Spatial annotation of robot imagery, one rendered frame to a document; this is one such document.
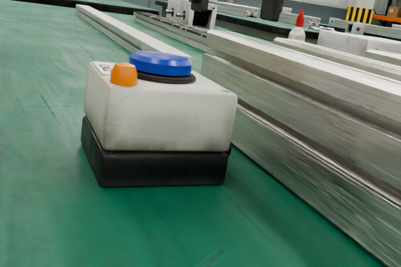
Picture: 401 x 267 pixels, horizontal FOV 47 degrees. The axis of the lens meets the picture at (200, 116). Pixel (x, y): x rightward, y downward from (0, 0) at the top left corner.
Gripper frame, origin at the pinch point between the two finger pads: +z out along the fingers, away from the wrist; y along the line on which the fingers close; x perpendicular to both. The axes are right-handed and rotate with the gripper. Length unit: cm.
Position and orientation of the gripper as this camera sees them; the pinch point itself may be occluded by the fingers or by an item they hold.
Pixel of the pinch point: (236, 4)
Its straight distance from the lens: 50.8
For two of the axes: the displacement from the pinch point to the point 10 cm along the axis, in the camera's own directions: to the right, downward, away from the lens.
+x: 3.7, 2.9, -8.8
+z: -1.4, 9.6, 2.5
